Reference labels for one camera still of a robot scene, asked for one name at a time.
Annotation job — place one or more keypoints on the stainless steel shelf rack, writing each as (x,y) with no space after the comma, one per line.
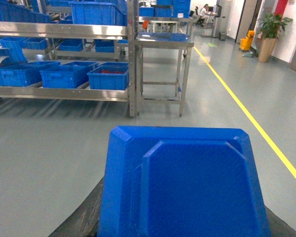
(103,32)

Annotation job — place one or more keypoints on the yellow mop bucket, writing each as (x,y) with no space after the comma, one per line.
(245,43)

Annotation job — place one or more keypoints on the blue bin with red parts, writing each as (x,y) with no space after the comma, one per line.
(109,76)

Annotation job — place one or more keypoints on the blue plastic bin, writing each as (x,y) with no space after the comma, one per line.
(68,76)
(25,74)

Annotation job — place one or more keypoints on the stainless steel table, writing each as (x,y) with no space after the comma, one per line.
(172,41)

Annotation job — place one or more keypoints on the blue plastic bin middle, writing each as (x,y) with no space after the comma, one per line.
(68,76)

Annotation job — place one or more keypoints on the blue block part with knob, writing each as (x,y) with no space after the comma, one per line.
(181,182)

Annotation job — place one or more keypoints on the potted plant in gold planter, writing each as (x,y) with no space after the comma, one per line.
(270,28)

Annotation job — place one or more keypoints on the blue plastic bin left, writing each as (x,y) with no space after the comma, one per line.
(25,74)

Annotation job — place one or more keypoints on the seated person in white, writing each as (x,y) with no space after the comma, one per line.
(205,15)

